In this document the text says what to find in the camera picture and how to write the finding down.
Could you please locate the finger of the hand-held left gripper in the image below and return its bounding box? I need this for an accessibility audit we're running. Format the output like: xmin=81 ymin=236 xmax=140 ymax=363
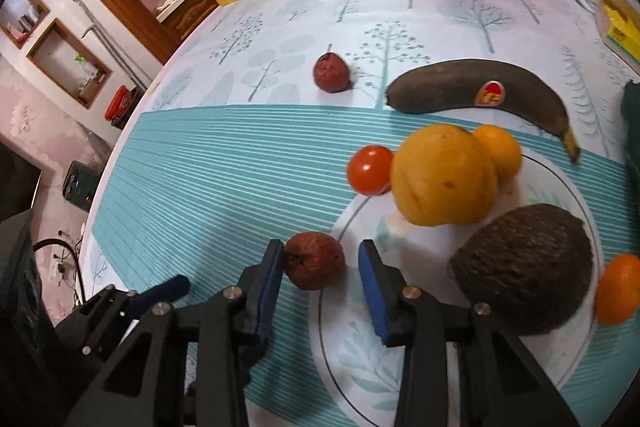
xmin=55 ymin=274 xmax=191 ymax=365

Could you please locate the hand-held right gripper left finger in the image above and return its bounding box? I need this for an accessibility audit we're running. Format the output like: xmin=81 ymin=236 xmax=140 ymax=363
xmin=65 ymin=238 xmax=286 ymax=427

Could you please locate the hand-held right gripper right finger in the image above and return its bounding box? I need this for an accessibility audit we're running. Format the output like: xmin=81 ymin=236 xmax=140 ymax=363
xmin=358 ymin=239 xmax=581 ymax=427

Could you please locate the dark red wrinkled lychee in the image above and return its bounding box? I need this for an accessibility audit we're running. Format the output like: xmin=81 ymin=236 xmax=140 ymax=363
xmin=284 ymin=231 xmax=347 ymax=292

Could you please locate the large red cherry tomato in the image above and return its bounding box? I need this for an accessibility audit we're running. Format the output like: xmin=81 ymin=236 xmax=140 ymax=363
xmin=346 ymin=145 xmax=394 ymax=196

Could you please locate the large yellow orange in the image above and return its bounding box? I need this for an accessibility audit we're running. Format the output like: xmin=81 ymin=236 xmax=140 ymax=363
xmin=390 ymin=123 xmax=497 ymax=227

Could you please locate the dark brown avocado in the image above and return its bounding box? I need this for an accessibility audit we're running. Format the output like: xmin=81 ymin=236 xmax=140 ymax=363
xmin=448 ymin=203 xmax=594 ymax=337

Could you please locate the small yellow-orange kumquat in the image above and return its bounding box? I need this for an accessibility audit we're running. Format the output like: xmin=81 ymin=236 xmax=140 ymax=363
xmin=472 ymin=125 xmax=523 ymax=184

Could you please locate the dark overripe banana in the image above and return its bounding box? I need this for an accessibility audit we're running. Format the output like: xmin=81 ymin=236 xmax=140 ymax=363
xmin=385 ymin=58 xmax=582 ymax=165

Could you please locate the red lychee with stem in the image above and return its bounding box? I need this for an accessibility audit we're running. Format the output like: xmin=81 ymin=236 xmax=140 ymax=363
xmin=313 ymin=44 xmax=351 ymax=94

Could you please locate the small orange tangerine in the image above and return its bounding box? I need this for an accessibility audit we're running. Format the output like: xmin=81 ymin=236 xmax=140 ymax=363
xmin=594 ymin=253 xmax=640 ymax=327

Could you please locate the dark green scalloped plate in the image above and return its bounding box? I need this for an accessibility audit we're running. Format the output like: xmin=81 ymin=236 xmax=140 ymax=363
xmin=621 ymin=79 xmax=640 ymax=188

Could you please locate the white power strip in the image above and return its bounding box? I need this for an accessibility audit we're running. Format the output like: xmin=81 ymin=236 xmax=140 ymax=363
xmin=47 ymin=252 xmax=76 ymax=283

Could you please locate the dark green container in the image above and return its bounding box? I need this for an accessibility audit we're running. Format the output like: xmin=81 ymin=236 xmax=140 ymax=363
xmin=61 ymin=160 xmax=103 ymax=212

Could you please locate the tree print tablecloth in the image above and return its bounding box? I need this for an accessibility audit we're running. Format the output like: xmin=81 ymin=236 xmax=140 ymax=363
xmin=80 ymin=0 xmax=640 ymax=427

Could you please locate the grey metal pole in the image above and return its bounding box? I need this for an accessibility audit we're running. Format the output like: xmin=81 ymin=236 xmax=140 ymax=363
xmin=72 ymin=0 xmax=151 ymax=92

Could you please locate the yellow tissue pack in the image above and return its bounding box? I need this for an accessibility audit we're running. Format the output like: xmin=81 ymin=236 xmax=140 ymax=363
xmin=595 ymin=0 xmax=640 ymax=75

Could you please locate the black cable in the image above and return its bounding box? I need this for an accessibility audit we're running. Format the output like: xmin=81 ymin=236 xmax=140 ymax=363
xmin=32 ymin=237 xmax=86 ymax=303

